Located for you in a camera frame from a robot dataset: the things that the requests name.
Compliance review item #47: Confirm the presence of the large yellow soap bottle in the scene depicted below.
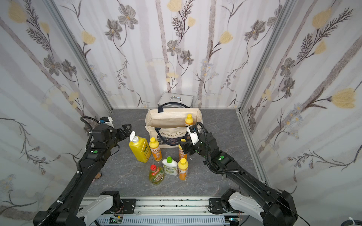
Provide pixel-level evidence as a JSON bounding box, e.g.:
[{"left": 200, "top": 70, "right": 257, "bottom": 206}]
[{"left": 129, "top": 131, "right": 151, "bottom": 163}]

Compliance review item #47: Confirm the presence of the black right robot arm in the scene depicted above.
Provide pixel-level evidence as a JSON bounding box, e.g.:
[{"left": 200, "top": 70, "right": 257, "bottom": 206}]
[{"left": 179, "top": 133, "right": 299, "bottom": 226}]

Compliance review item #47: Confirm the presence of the orange bottle yellow cap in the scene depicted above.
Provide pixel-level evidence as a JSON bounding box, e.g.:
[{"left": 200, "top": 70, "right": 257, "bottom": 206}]
[
  {"left": 178, "top": 144, "right": 188, "bottom": 160},
  {"left": 149, "top": 137, "right": 162, "bottom": 162},
  {"left": 185, "top": 114, "right": 194, "bottom": 127},
  {"left": 178, "top": 158, "right": 189, "bottom": 180}
]

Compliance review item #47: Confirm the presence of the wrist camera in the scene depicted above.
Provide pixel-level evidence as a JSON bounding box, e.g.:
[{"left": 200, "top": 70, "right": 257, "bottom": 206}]
[
  {"left": 187, "top": 125, "right": 199, "bottom": 145},
  {"left": 99, "top": 116, "right": 114, "bottom": 127}
]

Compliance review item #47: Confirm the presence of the cream canvas shopping bag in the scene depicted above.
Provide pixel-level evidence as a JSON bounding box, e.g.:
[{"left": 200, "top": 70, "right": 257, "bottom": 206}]
[{"left": 145, "top": 102, "right": 203, "bottom": 148}]

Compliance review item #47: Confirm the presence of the silver metal case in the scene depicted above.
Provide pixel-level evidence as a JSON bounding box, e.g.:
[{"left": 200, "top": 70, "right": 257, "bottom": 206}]
[{"left": 157, "top": 92, "right": 194, "bottom": 108}]

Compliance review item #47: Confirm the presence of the white bottle green cap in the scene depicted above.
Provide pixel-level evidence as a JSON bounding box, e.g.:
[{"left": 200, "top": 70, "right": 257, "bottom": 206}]
[{"left": 162, "top": 156, "right": 178, "bottom": 176}]

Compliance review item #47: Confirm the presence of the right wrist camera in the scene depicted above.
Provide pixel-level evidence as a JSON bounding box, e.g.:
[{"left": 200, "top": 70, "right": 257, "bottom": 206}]
[{"left": 187, "top": 125, "right": 199, "bottom": 145}]

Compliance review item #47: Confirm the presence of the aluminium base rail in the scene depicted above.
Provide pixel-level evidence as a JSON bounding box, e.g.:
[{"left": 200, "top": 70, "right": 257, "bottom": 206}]
[{"left": 76, "top": 196, "right": 252, "bottom": 226}]

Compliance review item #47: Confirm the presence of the green bottle red cap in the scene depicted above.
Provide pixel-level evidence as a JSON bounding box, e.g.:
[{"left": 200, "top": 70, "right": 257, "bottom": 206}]
[{"left": 149, "top": 164, "right": 165, "bottom": 185}]

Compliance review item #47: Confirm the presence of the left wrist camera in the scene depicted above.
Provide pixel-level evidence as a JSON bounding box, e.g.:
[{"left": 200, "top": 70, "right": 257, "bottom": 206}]
[{"left": 99, "top": 116, "right": 114, "bottom": 127}]

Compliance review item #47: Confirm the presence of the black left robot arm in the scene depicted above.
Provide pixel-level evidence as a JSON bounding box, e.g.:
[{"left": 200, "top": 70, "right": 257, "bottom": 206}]
[{"left": 33, "top": 116, "right": 132, "bottom": 226}]

